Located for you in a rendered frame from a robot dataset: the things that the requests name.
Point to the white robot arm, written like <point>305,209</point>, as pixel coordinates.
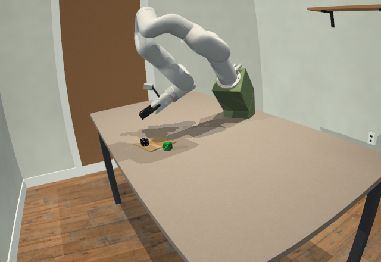
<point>204,43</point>

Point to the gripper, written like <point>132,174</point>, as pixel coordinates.
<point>157,104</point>

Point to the tan flat mat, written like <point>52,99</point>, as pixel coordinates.
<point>155,143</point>

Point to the green die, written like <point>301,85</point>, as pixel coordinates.
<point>167,146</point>

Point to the black die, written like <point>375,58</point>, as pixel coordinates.
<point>144,142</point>

